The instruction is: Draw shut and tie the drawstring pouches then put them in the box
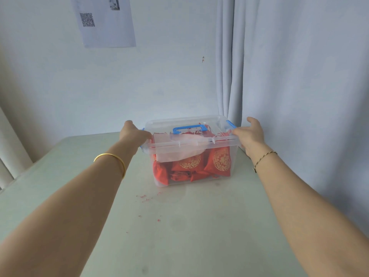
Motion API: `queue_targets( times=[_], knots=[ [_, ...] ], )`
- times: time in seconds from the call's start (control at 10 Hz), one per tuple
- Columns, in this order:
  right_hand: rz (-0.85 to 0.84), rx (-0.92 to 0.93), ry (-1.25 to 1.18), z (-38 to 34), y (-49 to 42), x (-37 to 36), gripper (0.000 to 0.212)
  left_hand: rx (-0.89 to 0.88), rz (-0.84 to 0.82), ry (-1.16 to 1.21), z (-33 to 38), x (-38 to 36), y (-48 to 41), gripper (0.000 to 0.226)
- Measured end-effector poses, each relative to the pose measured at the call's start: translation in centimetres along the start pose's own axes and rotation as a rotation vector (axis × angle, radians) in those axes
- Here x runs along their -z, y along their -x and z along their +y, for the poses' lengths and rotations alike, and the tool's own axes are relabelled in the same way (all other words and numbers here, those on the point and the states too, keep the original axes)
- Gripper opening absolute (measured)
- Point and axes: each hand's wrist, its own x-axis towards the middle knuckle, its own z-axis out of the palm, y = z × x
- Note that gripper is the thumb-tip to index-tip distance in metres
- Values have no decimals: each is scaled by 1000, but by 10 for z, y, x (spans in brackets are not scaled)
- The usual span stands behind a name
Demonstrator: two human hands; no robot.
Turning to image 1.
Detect grey curtain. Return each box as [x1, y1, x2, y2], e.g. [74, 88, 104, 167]
[215, 0, 369, 237]

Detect person's right forearm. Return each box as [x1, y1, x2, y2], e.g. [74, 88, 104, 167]
[246, 142, 369, 277]

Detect person's left forearm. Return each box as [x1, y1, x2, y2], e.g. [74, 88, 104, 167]
[0, 140, 136, 277]

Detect red pouches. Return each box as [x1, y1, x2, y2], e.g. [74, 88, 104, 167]
[152, 129, 232, 187]

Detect person's right hand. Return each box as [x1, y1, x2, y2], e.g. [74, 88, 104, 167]
[232, 117, 267, 155]

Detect white vertical blinds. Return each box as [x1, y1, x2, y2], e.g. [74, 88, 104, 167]
[0, 106, 33, 189]

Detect pink drawstring pouch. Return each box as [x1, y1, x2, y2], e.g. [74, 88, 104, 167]
[153, 133, 215, 164]

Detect gold bangle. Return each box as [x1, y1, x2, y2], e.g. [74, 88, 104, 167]
[93, 153, 126, 179]

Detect white paper sheet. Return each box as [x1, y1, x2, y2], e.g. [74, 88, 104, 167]
[69, 0, 137, 48]

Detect clear plastic storage box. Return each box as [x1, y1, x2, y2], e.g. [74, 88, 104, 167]
[140, 119, 242, 188]

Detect thin braided bracelet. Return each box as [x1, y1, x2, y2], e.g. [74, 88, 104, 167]
[253, 151, 278, 174]

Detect person's left hand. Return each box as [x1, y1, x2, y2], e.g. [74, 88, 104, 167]
[119, 120, 153, 148]

